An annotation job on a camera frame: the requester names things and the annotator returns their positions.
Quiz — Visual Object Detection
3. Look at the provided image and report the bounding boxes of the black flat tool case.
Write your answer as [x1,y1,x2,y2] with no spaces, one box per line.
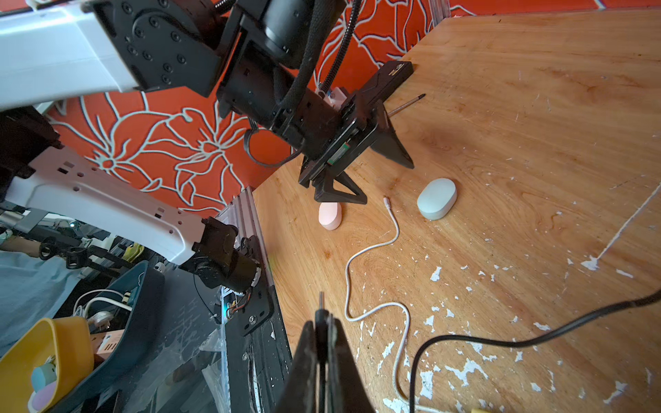
[356,60,414,104]

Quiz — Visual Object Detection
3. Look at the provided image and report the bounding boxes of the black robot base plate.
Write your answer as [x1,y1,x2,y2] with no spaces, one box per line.
[225,236,292,412]

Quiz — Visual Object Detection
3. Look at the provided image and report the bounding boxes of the yellow bowl outside cell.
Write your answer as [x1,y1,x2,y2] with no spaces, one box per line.
[1,316,94,412]

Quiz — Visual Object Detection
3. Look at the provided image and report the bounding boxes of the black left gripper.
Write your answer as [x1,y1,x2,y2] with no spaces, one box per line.
[217,1,415,205]

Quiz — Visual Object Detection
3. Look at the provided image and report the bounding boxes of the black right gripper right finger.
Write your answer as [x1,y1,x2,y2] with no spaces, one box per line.
[326,316,375,413]

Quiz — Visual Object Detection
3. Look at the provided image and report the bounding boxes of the thin white cable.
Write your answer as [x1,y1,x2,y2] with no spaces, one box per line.
[343,195,455,413]

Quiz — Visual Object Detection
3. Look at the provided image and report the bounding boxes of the thin black charging cable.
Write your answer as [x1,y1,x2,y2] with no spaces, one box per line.
[407,288,661,413]

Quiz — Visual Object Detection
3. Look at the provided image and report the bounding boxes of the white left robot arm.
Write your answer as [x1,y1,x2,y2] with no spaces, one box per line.
[1,1,414,293]

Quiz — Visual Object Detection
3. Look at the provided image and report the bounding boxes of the white bluetooth headset case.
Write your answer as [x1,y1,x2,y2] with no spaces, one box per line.
[417,178,458,220]

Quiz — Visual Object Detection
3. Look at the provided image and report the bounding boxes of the pink oval earbud case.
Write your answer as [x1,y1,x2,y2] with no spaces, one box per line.
[318,202,343,231]

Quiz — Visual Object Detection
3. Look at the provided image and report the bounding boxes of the dark teal plastic bin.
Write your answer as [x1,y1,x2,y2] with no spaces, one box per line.
[48,261,165,412]

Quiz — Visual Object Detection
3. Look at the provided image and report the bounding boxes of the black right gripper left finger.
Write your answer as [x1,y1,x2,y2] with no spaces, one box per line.
[275,321,318,413]

